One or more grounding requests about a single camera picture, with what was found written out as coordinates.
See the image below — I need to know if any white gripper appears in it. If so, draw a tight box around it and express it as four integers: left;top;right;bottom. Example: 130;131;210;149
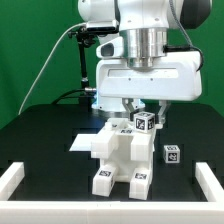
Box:
96;51;202;129

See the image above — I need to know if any white tagged cube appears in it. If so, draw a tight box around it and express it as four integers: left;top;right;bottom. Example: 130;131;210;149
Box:
163;145;180;163
134;112;155;133

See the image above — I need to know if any white chair seat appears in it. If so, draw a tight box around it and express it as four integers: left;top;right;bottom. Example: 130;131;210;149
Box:
100;129;155;182

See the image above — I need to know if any white chair back frame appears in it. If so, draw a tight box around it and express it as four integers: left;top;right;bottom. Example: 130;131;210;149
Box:
91;118;139;159

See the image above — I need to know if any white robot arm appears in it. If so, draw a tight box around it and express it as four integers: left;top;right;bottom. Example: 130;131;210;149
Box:
78;0;212;132

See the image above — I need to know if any white U-shaped fence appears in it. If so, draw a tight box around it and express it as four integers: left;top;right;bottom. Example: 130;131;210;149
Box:
0;162;224;224

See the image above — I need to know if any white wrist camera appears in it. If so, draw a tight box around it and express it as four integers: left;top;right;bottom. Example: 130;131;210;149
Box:
96;36;124;60

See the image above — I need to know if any white marker base plate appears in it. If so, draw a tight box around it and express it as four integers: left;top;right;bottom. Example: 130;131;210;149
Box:
69;134;96;152

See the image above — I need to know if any black base cable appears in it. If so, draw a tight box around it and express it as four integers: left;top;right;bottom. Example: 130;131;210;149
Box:
52;88;98;105

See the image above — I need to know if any black camera stand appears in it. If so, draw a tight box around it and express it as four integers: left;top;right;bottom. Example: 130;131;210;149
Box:
68;27;96;89

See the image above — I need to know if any white rear camera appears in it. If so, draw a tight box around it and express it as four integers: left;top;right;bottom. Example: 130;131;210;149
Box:
86;20;118;33

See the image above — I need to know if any white camera cable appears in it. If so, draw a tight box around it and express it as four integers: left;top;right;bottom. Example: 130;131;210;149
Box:
18;22;87;116

